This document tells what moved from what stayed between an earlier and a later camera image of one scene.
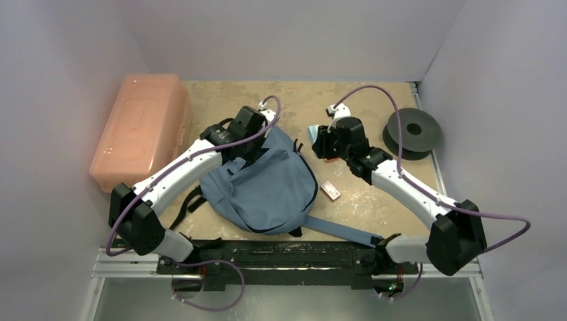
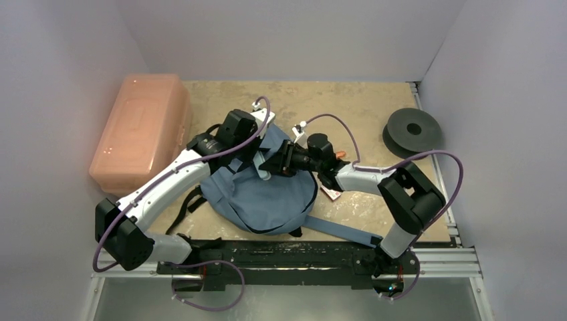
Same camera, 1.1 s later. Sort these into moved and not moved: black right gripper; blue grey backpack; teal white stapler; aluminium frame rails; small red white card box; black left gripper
Moved: black right gripper; teal white stapler
Not moved: black left gripper; aluminium frame rails; small red white card box; blue grey backpack
